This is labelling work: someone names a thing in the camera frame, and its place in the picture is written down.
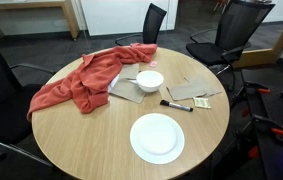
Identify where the white bowl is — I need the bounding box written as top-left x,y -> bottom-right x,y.
136,70 -> 165,93

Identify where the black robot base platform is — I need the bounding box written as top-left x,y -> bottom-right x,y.
240,68 -> 283,180

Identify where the gray folded napkin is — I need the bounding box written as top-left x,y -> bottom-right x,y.
108,79 -> 148,104

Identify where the small brown paper napkin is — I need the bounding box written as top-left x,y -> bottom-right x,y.
118,63 -> 141,81

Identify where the white paper sheet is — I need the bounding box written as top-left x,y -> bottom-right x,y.
106,73 -> 121,94

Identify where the black marker pen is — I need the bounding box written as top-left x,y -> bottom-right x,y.
159,99 -> 194,113

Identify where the white plate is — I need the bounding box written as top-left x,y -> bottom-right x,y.
129,112 -> 186,165

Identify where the red cloth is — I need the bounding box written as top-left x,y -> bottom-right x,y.
26,42 -> 158,123

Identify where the yellow-green packet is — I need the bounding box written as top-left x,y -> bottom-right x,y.
192,96 -> 212,110

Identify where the light wooden table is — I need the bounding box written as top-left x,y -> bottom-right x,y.
0,0 -> 81,42

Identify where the orange-handled black clamp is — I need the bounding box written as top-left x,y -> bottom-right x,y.
251,114 -> 283,137
247,145 -> 261,160
244,80 -> 272,95

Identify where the wooden door frame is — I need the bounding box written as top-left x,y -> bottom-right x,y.
232,4 -> 283,69

